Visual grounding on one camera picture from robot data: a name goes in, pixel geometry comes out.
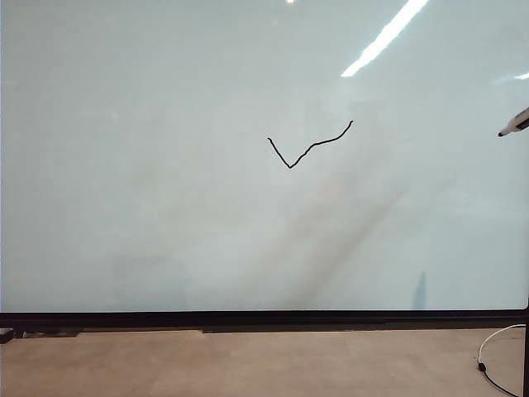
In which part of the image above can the black ink check mark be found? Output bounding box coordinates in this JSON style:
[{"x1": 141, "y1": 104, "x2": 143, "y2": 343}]
[{"x1": 267, "y1": 119, "x2": 355, "y2": 170}]

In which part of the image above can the long black pen tray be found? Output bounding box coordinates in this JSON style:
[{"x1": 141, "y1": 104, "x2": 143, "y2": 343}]
[{"x1": 201, "y1": 319, "x2": 388, "y2": 334}]

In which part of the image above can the short black pen tray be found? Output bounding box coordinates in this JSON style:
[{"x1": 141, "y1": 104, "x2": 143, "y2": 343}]
[{"x1": 16, "y1": 327, "x2": 83, "y2": 338}]

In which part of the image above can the white glass whiteboard black frame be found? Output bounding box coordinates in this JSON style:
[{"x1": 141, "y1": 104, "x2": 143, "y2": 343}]
[{"x1": 0, "y1": 0, "x2": 529, "y2": 328}]

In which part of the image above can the white cable with black plug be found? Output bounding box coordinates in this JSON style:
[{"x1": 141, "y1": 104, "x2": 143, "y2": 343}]
[{"x1": 476, "y1": 323, "x2": 527, "y2": 397}]

